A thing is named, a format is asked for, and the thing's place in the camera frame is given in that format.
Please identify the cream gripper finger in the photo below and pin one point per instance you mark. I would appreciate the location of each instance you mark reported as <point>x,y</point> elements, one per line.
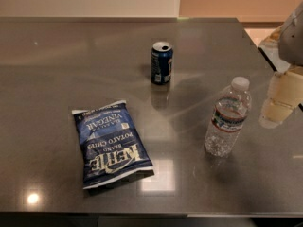
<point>284,94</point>

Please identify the blue kettle chip bag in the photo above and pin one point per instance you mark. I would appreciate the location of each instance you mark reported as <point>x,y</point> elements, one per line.
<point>110,145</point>

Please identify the blue soda can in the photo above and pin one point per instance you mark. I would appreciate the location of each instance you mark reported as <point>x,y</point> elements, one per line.
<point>161,62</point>

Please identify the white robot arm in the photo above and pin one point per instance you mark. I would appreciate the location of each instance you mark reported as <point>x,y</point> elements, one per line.
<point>284,51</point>

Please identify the clear plastic water bottle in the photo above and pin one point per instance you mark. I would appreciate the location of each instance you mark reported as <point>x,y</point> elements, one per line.
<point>229,113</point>

